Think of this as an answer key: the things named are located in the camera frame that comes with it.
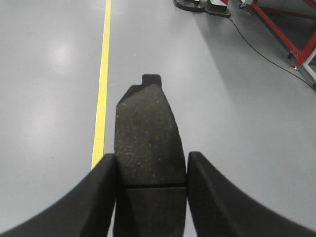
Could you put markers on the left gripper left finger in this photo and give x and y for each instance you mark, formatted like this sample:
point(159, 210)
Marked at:
point(85, 211)

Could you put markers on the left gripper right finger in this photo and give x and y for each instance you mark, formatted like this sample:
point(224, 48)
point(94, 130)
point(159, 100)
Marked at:
point(221, 209)

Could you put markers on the grey brake pad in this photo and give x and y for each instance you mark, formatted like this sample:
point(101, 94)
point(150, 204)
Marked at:
point(151, 197)

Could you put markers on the far red-white traffic cone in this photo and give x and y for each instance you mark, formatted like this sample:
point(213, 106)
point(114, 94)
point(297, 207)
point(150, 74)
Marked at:
point(217, 8)

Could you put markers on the red-white traffic cone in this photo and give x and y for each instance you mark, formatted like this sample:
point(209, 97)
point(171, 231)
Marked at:
point(217, 8)
point(190, 5)

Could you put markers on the near red-white traffic cone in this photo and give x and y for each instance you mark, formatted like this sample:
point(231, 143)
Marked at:
point(190, 5)

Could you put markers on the white machine side frame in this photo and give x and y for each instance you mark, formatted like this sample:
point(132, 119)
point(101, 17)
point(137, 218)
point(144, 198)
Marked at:
point(310, 67)

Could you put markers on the red metal frame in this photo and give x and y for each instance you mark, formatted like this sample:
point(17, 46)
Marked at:
point(287, 19)

